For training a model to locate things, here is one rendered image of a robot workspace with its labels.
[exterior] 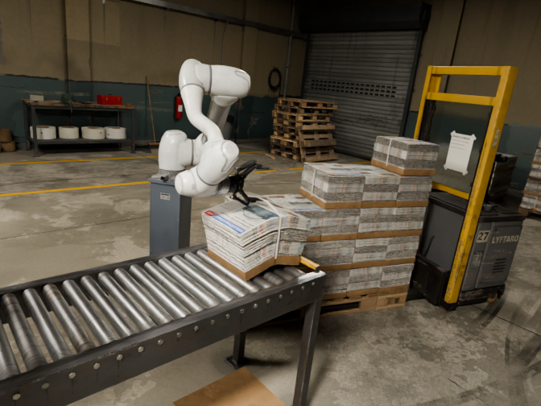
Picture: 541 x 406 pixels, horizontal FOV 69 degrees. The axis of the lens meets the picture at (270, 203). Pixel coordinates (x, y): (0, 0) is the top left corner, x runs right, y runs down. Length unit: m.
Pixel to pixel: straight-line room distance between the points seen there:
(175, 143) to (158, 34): 7.12
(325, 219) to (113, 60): 6.93
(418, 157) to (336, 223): 0.75
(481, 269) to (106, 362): 2.97
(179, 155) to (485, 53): 7.66
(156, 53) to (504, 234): 7.58
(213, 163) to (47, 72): 7.32
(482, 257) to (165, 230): 2.44
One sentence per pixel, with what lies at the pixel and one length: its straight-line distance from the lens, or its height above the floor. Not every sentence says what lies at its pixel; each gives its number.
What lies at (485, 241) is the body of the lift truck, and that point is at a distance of 3.50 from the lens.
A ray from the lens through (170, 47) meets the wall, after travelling 9.43.
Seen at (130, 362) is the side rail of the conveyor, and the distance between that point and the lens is 1.36.
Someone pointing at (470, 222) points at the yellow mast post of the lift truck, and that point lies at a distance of 3.24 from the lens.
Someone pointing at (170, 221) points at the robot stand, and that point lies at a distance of 2.40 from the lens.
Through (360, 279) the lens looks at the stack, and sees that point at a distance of 3.03.
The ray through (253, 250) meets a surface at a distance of 1.63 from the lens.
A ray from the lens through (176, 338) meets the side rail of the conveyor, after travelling 1.40.
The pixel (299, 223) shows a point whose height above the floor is 1.01.
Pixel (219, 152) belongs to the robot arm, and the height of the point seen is 1.35.
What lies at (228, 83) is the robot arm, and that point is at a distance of 1.85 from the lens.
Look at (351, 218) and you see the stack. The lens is 2.77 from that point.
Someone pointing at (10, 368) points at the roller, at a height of 0.80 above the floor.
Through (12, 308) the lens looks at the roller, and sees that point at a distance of 1.59.
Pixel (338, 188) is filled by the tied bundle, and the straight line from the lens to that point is 2.64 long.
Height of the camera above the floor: 1.59
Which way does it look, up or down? 17 degrees down
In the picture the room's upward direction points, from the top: 6 degrees clockwise
